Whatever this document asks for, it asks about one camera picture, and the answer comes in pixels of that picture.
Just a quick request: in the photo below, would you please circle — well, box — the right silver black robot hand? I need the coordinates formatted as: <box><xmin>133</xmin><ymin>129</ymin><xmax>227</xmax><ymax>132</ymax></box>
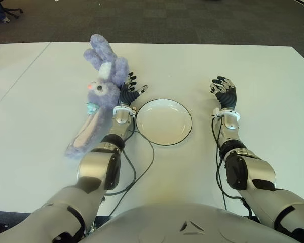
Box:
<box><xmin>209</xmin><ymin>75</ymin><xmax>238</xmax><ymax>109</ymax></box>

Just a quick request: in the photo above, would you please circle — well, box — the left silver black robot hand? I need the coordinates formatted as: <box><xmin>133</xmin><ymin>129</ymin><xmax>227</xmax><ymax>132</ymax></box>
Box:
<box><xmin>119</xmin><ymin>72</ymin><xmax>149</xmax><ymax>107</ymax></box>

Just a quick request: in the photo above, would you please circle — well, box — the purple plush bunny doll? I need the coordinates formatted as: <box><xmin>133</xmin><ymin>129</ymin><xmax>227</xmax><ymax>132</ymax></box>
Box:
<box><xmin>63</xmin><ymin>34</ymin><xmax>130</xmax><ymax>160</ymax></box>

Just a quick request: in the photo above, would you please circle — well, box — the white plate with black rim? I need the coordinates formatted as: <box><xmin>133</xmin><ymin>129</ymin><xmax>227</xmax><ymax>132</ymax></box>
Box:
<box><xmin>136</xmin><ymin>98</ymin><xmax>193</xmax><ymax>146</ymax></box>

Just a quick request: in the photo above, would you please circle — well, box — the grey robot torso shell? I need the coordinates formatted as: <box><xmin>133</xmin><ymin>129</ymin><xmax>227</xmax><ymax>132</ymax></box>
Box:
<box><xmin>80</xmin><ymin>202</ymin><xmax>292</xmax><ymax>243</ymax></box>

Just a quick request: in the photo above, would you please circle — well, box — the black office chair base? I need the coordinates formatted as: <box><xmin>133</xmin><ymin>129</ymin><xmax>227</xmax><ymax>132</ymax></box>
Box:
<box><xmin>2</xmin><ymin>0</ymin><xmax>24</xmax><ymax>18</ymax></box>

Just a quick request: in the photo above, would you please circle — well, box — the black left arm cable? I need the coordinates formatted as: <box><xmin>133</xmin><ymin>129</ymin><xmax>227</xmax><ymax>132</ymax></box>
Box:
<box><xmin>101</xmin><ymin>121</ymin><xmax>155</xmax><ymax>218</ymax></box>

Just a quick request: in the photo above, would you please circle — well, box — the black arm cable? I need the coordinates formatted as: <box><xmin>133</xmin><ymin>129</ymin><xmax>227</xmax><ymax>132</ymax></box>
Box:
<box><xmin>211</xmin><ymin>115</ymin><xmax>253</xmax><ymax>218</ymax></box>
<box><xmin>101</xmin><ymin>121</ymin><xmax>155</xmax><ymax>218</ymax></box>

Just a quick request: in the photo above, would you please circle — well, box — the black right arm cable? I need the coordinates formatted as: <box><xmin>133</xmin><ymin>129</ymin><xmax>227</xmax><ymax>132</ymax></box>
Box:
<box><xmin>211</xmin><ymin>115</ymin><xmax>253</xmax><ymax>218</ymax></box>

